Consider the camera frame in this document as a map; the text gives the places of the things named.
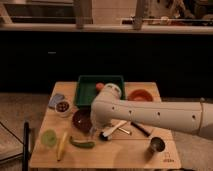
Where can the blue-grey towel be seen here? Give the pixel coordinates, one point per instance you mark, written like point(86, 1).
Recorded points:
point(92, 131)

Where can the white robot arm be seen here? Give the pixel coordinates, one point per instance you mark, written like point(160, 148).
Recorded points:
point(195, 118)

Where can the orange bowl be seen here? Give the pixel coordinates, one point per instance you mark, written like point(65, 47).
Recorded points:
point(140, 95)

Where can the purple bowl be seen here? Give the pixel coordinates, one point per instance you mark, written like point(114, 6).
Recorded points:
point(81, 120)

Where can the small bowl with nuts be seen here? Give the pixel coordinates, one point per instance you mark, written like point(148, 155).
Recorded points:
point(62, 108)

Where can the red tomato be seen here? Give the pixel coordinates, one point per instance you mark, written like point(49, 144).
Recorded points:
point(99, 87)

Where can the green plastic tray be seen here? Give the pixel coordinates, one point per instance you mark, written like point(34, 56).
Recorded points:
point(86, 88)

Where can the white black brush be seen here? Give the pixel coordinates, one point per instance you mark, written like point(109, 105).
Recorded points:
point(105, 134)

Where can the blue sponge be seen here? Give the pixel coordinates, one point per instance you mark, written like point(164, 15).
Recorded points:
point(55, 99)

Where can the green cucumber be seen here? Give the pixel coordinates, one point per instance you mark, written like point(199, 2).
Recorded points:
point(84, 145)

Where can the yellow banana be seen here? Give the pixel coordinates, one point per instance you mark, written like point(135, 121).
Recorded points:
point(61, 146)

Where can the metal cup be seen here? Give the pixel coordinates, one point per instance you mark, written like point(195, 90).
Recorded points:
point(156, 145)

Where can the light green lid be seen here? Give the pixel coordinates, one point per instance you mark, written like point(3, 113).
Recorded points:
point(48, 138)

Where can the black chair frame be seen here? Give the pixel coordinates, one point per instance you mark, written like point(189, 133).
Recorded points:
point(26, 153)

